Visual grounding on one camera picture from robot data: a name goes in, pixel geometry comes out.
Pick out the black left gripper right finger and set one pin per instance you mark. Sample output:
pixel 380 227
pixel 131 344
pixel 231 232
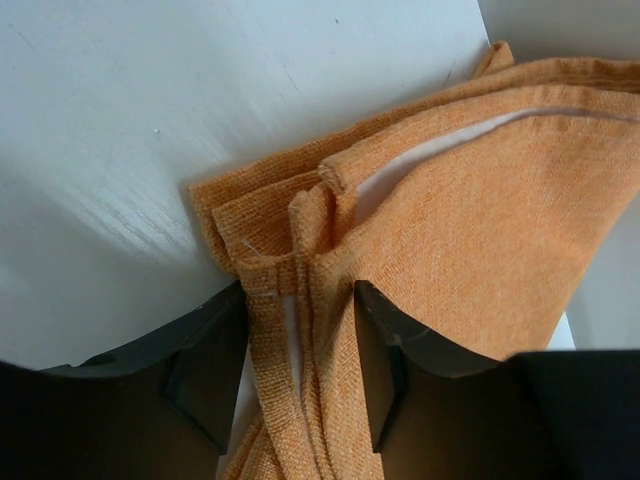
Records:
pixel 437 410

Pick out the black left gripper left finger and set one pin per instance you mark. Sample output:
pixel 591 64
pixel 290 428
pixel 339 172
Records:
pixel 159 407

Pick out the orange cloth placemat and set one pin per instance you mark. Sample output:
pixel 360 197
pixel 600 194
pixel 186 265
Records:
pixel 477 210

